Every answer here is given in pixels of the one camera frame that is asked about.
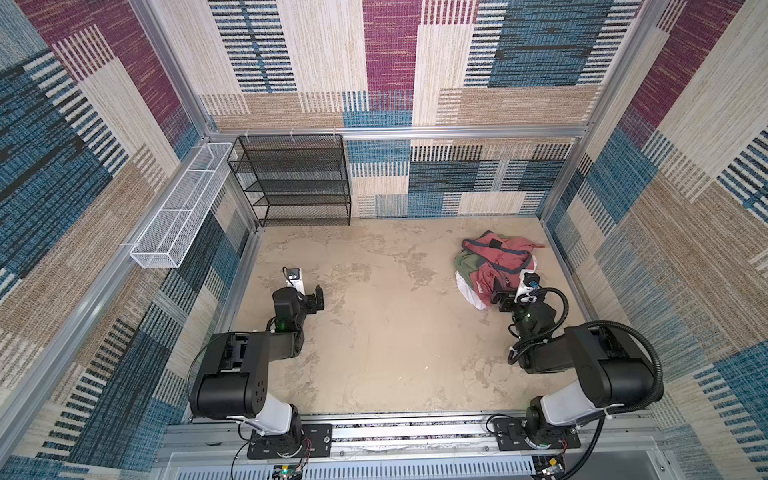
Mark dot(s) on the white cloth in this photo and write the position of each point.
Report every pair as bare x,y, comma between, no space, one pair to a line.
469,293

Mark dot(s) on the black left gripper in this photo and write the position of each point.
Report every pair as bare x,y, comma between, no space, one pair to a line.
312,300

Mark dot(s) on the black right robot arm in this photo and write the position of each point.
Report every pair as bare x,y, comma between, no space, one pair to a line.
617,370

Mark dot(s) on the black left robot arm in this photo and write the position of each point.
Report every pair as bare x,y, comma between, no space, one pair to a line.
232,380

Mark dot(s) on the white wire mesh basket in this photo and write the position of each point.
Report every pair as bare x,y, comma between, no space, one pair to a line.
166,240

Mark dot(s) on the green cloth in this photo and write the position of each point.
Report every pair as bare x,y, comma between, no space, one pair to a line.
466,263

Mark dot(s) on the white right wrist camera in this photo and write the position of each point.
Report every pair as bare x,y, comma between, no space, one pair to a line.
528,283

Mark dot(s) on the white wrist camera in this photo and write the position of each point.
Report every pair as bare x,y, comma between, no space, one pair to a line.
528,283
293,277

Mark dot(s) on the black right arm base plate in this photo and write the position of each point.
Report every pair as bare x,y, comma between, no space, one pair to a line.
513,434

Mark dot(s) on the red cloth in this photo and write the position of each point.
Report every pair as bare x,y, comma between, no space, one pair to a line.
501,262

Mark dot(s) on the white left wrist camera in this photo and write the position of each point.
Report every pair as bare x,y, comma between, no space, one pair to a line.
293,277

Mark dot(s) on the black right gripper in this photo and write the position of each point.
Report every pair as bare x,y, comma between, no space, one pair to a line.
507,300

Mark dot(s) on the black wire shelf rack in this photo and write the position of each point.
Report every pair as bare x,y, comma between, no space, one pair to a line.
294,180

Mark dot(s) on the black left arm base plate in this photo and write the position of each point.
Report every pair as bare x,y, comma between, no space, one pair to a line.
315,440

